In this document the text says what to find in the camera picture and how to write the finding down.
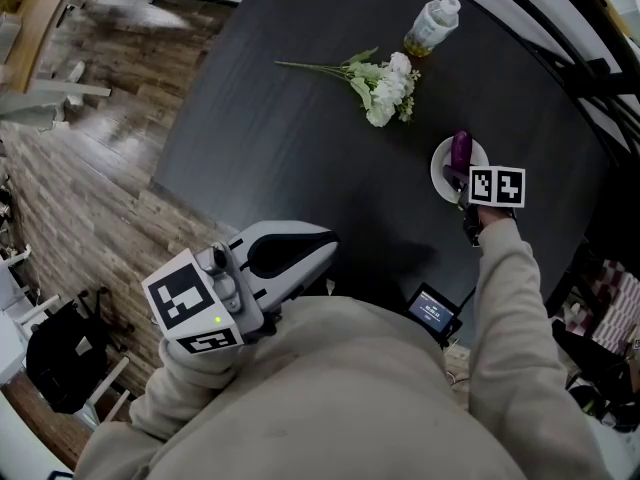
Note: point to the black metal railing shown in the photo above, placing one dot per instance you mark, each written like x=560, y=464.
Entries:
x=575, y=28

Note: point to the white chair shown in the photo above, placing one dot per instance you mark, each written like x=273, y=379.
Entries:
x=112, y=375

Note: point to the clear drink bottle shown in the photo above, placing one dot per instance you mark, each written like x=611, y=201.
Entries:
x=430, y=28

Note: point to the person's beige sweatshirt torso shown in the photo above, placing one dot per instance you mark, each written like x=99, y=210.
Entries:
x=325, y=408

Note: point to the black backpack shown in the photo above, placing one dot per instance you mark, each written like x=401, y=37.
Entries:
x=65, y=348

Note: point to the black equipment pile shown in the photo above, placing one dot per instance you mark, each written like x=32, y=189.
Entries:
x=600, y=368

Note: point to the light wooden shelf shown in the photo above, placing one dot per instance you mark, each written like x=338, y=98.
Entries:
x=45, y=23

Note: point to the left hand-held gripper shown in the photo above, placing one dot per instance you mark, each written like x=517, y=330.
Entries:
x=180, y=298

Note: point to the checked cloth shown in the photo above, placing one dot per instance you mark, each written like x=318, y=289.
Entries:
x=617, y=303

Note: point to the purple eggplant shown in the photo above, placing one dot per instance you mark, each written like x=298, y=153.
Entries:
x=461, y=149

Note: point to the small black screen device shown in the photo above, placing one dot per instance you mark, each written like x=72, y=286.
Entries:
x=431, y=313

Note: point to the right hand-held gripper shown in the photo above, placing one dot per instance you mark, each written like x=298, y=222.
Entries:
x=497, y=185

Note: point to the person's left forearm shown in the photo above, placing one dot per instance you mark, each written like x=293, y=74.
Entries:
x=185, y=393

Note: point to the white stool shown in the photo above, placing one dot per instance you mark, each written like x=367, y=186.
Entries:
x=60, y=90

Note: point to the person's right forearm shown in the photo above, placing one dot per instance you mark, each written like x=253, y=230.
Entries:
x=510, y=318

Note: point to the dark grey table top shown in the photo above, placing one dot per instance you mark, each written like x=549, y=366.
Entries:
x=300, y=158

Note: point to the white round plate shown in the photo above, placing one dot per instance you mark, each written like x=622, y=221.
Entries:
x=442, y=178

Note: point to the white flower bouquet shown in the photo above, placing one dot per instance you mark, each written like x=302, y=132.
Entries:
x=385, y=90

